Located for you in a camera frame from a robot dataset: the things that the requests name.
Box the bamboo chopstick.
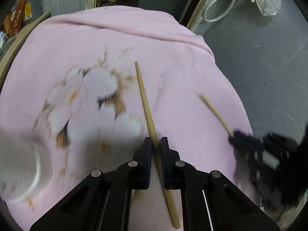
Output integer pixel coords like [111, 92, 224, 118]
[199, 93, 234, 137]
[135, 61, 181, 229]

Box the white plastic utensil holder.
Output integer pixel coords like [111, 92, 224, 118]
[1, 130, 52, 203]

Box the pink floral towel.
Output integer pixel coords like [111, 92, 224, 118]
[1, 6, 260, 230]

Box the clear plastic bag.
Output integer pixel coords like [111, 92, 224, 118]
[256, 0, 281, 17]

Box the orange spice packet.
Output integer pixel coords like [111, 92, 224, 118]
[3, 0, 27, 37]

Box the large oil jug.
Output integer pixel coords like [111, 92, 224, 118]
[22, 0, 42, 26]

